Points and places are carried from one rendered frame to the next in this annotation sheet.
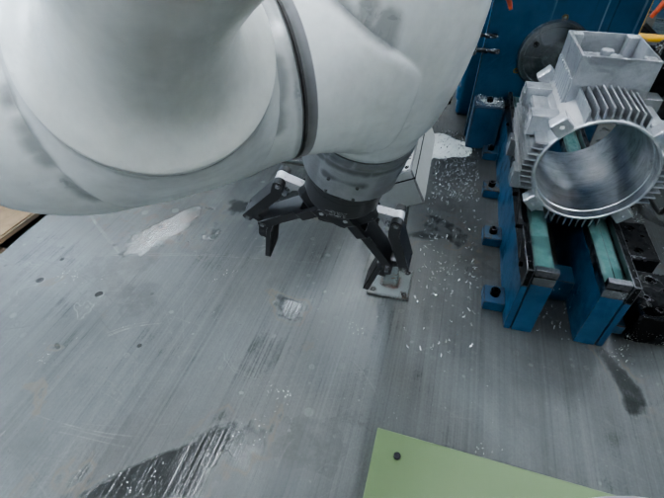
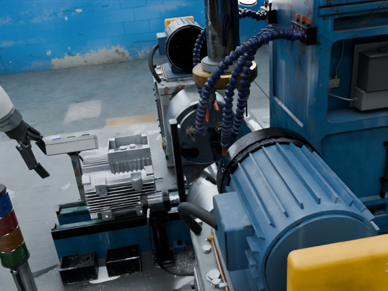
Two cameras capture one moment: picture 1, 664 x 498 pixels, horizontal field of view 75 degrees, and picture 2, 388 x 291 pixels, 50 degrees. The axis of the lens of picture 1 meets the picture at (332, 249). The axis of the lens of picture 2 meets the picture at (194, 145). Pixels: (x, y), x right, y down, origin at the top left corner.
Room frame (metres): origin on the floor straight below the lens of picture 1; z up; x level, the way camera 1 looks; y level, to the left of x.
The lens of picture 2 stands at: (0.45, -1.50, 1.66)
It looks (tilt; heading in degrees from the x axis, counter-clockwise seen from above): 26 degrees down; 70
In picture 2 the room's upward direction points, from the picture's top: 6 degrees counter-clockwise
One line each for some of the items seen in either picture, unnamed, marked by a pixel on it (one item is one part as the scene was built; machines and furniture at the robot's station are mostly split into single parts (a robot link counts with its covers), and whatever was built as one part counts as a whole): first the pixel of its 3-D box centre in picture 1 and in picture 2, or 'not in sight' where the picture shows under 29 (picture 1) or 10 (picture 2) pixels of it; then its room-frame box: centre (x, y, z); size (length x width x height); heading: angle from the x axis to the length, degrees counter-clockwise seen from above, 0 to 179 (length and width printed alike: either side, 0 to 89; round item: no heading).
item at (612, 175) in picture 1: (581, 140); (121, 182); (0.61, -0.39, 1.02); 0.20 x 0.19 x 0.19; 166
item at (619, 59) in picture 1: (602, 69); (130, 153); (0.65, -0.40, 1.11); 0.12 x 0.11 x 0.07; 166
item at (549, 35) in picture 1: (552, 56); not in sight; (0.99, -0.49, 1.02); 0.15 x 0.02 x 0.15; 76
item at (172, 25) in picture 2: not in sight; (179, 70); (1.03, 0.16, 1.16); 0.33 x 0.26 x 0.42; 76
